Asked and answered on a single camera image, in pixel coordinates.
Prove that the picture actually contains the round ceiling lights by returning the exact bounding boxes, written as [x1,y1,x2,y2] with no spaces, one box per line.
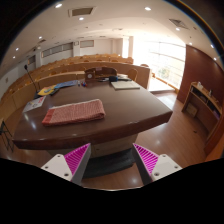
[13,2,218,62]

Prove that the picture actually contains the yellow folder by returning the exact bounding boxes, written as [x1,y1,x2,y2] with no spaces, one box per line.
[37,85,58,97]

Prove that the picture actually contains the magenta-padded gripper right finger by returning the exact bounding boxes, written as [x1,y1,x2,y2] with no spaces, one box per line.
[132,142,183,186]

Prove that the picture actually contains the white magazine with red print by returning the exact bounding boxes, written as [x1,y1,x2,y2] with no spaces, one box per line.
[22,96,47,114]

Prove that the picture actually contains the black gooseneck desk microphone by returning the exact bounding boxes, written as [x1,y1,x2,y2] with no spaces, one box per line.
[23,64,43,100]

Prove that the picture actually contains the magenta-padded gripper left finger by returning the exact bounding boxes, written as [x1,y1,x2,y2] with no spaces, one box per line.
[40,143,92,186]

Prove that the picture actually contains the small black-legged side table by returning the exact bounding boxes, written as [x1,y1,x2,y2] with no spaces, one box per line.
[0,118,15,153]

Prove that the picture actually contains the wooden shelf unit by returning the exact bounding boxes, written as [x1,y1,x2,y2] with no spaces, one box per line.
[181,81,224,134]

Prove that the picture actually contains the blue booklet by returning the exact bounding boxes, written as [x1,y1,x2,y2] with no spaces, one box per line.
[54,79,79,90]

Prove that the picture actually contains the rows of wooden chairs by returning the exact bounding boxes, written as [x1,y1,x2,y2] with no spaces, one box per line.
[31,53,139,83]

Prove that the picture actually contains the red checked towel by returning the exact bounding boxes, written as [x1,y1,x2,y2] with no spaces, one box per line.
[41,98,107,127]

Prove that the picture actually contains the square ceiling air vent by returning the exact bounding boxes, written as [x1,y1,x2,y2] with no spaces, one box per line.
[68,6,97,18]

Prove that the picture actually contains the slatted ceiling air vent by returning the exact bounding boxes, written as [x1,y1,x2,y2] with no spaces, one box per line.
[168,18,190,30]

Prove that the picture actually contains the large bright window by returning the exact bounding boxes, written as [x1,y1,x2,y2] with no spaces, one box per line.
[133,39,187,90]

